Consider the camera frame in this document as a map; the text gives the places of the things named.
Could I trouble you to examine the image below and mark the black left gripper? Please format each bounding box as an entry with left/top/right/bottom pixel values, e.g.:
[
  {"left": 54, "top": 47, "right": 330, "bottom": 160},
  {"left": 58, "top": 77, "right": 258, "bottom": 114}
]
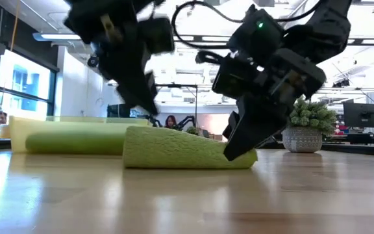
[{"left": 91, "top": 19, "right": 160, "bottom": 116}]

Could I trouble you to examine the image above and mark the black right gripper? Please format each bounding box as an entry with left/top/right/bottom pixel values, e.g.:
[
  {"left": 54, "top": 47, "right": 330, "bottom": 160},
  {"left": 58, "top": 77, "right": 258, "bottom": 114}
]
[{"left": 221, "top": 47, "right": 327, "bottom": 163}]

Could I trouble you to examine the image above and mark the lime green microfiber towel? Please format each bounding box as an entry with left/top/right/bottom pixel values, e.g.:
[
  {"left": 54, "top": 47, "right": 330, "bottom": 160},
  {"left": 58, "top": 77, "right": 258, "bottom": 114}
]
[{"left": 122, "top": 125, "right": 259, "bottom": 170}]

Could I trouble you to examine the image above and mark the yellow translucent plastic basket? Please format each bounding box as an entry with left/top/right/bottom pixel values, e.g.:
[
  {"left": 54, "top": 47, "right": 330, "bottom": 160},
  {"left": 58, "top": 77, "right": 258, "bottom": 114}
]
[{"left": 8, "top": 115, "right": 153, "bottom": 155}]

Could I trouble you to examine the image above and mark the small black monitor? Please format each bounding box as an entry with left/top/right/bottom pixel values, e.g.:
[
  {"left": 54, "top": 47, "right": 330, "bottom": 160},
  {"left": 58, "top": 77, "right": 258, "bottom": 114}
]
[{"left": 106, "top": 103, "right": 132, "bottom": 118}]

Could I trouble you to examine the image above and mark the potted green succulent plant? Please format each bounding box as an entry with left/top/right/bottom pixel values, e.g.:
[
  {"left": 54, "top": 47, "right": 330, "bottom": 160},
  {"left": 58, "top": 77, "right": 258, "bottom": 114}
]
[{"left": 280, "top": 96, "right": 338, "bottom": 153}]

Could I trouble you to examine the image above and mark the large black monitor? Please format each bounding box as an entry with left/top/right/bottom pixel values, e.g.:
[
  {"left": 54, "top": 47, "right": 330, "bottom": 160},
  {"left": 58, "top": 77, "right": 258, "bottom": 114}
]
[{"left": 343, "top": 101, "right": 374, "bottom": 129}]

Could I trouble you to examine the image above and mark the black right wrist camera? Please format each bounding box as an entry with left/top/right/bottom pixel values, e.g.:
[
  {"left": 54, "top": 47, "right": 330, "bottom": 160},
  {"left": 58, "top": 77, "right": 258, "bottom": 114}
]
[{"left": 211, "top": 54, "right": 267, "bottom": 99}]

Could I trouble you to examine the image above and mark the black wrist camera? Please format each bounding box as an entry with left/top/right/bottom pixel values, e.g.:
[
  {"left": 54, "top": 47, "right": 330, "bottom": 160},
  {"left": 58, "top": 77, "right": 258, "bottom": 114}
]
[
  {"left": 211, "top": 54, "right": 267, "bottom": 99},
  {"left": 137, "top": 16, "right": 176, "bottom": 55}
]

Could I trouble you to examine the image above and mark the black background stand frame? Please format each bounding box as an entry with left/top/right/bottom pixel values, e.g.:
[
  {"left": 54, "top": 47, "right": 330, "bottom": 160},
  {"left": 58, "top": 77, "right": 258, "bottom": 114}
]
[{"left": 154, "top": 83, "right": 199, "bottom": 128}]

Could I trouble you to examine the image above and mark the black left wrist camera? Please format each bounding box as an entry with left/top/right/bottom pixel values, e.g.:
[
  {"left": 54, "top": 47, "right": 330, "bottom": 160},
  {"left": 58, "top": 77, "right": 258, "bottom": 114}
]
[{"left": 137, "top": 16, "right": 176, "bottom": 55}]

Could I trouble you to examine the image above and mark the black overhead camera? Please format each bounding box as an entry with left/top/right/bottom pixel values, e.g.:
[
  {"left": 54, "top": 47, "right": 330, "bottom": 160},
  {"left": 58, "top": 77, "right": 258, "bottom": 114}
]
[{"left": 86, "top": 55, "right": 100, "bottom": 68}]

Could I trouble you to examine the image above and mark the black overhead frame beam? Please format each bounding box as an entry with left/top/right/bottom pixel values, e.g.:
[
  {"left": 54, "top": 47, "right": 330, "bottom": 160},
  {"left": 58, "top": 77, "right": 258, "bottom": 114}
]
[{"left": 32, "top": 32, "right": 374, "bottom": 46}]

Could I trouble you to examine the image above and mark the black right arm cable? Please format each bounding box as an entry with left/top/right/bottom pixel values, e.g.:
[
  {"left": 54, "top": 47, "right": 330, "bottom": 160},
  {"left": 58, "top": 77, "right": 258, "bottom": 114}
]
[{"left": 171, "top": 0, "right": 324, "bottom": 65}]

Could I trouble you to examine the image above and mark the black hanging background camera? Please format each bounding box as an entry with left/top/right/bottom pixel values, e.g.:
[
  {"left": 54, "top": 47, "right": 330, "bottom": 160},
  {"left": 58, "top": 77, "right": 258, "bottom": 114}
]
[{"left": 332, "top": 78, "right": 351, "bottom": 89}]

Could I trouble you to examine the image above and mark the black metal table frame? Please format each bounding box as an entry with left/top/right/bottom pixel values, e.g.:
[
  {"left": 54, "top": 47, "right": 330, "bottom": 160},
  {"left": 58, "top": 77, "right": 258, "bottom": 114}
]
[{"left": 257, "top": 140, "right": 374, "bottom": 157}]

